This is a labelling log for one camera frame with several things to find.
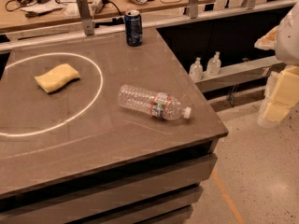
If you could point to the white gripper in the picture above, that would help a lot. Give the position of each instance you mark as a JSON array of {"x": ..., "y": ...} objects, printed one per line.
[{"x": 288, "y": 39}]

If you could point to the clear plastic water bottle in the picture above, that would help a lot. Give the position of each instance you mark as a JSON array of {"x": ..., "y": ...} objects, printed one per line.
[{"x": 157, "y": 104}]

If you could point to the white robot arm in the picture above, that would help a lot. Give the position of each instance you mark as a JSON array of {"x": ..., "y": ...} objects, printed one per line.
[{"x": 287, "y": 43}]

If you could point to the right clear sanitizer bottle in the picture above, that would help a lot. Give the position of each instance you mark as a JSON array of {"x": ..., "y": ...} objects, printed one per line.
[{"x": 214, "y": 64}]

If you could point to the yellow sponge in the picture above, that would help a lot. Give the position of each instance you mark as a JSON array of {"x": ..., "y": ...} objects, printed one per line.
[{"x": 57, "y": 77}]

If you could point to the blue soda can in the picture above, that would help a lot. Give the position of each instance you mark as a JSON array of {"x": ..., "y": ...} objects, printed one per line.
[{"x": 133, "y": 27}]

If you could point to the grey metal post middle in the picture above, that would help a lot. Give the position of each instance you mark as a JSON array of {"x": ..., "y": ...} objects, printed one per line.
[{"x": 192, "y": 10}]

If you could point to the grey metal post left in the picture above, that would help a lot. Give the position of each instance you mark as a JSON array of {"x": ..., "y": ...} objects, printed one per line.
[{"x": 85, "y": 16}]

